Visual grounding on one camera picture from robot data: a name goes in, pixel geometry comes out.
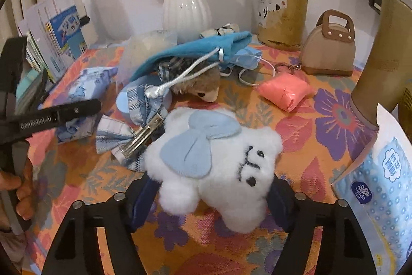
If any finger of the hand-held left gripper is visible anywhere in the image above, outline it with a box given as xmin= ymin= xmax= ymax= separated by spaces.
xmin=0 ymin=98 xmax=102 ymax=147
xmin=18 ymin=69 xmax=52 ymax=114

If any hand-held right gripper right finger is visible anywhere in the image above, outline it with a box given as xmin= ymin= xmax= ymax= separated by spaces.
xmin=267 ymin=175 xmax=379 ymax=275

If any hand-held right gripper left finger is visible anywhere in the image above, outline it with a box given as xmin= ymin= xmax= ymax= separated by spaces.
xmin=42 ymin=172 xmax=160 ymax=275

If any white plush toy blue bow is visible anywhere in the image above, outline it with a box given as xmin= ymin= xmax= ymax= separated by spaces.
xmin=144 ymin=107 xmax=284 ymax=234

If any pink pouch keychain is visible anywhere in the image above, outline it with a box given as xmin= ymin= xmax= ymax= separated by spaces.
xmin=256 ymin=64 xmax=316 ymax=113

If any blue drawstring bag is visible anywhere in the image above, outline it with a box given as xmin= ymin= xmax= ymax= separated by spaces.
xmin=129 ymin=31 xmax=253 ymax=99

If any person's left hand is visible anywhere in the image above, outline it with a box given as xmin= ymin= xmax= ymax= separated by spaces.
xmin=0 ymin=162 xmax=34 ymax=222

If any blue printed tissue packet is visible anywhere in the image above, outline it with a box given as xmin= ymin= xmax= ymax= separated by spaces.
xmin=56 ymin=66 xmax=118 ymax=143

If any stack of booklets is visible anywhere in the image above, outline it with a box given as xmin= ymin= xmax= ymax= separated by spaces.
xmin=18 ymin=0 xmax=89 ymax=82

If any floral tablecloth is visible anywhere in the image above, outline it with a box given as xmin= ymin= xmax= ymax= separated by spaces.
xmin=19 ymin=33 xmax=380 ymax=275

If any plaid bow hair clip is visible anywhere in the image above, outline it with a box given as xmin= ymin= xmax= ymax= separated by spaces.
xmin=96 ymin=83 xmax=172 ymax=171

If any large tissue pack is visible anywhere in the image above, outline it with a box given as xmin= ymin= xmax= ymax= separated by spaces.
xmin=331 ymin=104 xmax=412 ymax=275

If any fluffy cream plush ball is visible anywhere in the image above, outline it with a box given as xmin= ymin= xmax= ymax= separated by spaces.
xmin=117 ymin=30 xmax=179 ymax=85

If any brown plush toy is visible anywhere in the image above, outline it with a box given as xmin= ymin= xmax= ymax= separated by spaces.
xmin=158 ymin=57 xmax=221 ymax=103

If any blue face mask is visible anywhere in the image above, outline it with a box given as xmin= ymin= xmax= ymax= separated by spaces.
xmin=222 ymin=48 xmax=277 ymax=87

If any beige handbag-shaped pouch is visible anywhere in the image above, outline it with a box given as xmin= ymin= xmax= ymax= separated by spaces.
xmin=300 ymin=10 xmax=356 ymax=76

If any white ribbed vase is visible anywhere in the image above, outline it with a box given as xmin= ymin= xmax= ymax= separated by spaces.
xmin=162 ymin=0 xmax=212 ymax=44

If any brown cylinder tumbler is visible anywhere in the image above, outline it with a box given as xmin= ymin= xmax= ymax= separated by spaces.
xmin=351 ymin=0 xmax=412 ymax=130

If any brown pen holder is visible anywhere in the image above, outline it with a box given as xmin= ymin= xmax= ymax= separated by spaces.
xmin=257 ymin=0 xmax=309 ymax=52

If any white black fabric bundle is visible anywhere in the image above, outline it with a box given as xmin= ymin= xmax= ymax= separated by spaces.
xmin=200 ymin=23 xmax=240 ymax=39

